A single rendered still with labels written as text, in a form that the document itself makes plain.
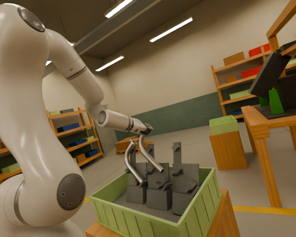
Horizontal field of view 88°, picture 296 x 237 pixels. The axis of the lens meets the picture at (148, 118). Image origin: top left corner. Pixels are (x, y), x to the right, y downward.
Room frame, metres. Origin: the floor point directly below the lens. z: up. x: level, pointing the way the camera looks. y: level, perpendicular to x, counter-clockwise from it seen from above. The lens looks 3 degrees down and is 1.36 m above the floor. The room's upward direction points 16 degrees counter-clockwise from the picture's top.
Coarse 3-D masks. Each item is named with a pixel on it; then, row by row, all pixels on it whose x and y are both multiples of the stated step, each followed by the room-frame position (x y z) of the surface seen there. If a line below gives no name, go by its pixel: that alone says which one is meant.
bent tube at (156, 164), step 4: (144, 124) 0.91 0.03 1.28; (148, 124) 0.94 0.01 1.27; (148, 128) 0.89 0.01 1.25; (152, 128) 0.90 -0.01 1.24; (140, 136) 0.92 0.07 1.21; (144, 136) 0.92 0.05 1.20; (140, 140) 0.92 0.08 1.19; (140, 144) 0.91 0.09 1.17; (140, 148) 0.90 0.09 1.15; (144, 152) 0.88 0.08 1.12; (144, 156) 0.88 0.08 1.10; (148, 156) 0.86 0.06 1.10; (148, 160) 0.85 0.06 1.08; (152, 160) 0.83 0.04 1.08; (152, 164) 0.83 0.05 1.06; (156, 164) 0.81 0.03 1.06; (156, 168) 0.80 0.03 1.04; (160, 168) 0.79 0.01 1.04; (160, 172) 0.79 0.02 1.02
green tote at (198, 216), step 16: (128, 176) 1.11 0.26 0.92; (208, 176) 0.72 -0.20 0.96; (96, 192) 0.91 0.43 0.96; (112, 192) 0.99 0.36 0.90; (208, 192) 0.69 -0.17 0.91; (96, 208) 0.85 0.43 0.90; (112, 208) 0.74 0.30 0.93; (128, 208) 0.66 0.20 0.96; (192, 208) 0.56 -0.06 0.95; (208, 208) 0.66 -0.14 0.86; (112, 224) 0.77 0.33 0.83; (128, 224) 0.67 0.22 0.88; (144, 224) 0.60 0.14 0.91; (160, 224) 0.53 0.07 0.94; (176, 224) 0.49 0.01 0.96; (192, 224) 0.54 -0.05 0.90; (208, 224) 0.62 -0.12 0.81
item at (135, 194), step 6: (132, 150) 1.05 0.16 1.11; (132, 156) 1.05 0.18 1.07; (132, 162) 1.04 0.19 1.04; (144, 162) 0.98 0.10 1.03; (138, 168) 0.99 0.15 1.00; (144, 168) 0.96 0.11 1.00; (144, 174) 0.95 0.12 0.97; (132, 180) 1.00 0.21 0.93; (132, 186) 0.92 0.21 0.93; (138, 186) 0.91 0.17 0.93; (144, 186) 0.90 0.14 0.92; (132, 192) 0.90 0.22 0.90; (138, 192) 0.88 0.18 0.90; (144, 192) 0.87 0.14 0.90; (132, 198) 0.89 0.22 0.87; (138, 198) 0.87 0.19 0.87; (144, 198) 0.86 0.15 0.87
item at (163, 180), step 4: (152, 168) 0.88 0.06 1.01; (144, 172) 0.87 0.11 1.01; (148, 172) 0.87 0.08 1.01; (152, 172) 0.90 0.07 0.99; (160, 180) 0.83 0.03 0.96; (164, 180) 0.82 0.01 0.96; (156, 184) 0.80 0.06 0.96; (160, 184) 0.81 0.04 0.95; (164, 184) 0.82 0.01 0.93; (160, 188) 0.81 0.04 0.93
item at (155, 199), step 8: (152, 144) 0.95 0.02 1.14; (152, 152) 0.94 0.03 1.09; (168, 168) 0.85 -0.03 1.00; (152, 176) 0.89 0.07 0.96; (160, 176) 0.86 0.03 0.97; (168, 176) 0.83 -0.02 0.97; (152, 184) 0.88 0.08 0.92; (152, 192) 0.81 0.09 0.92; (160, 192) 0.78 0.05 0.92; (168, 192) 0.77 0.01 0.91; (152, 200) 0.79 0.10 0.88; (160, 200) 0.76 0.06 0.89; (168, 200) 0.75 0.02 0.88; (160, 208) 0.75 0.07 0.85; (168, 208) 0.74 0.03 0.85
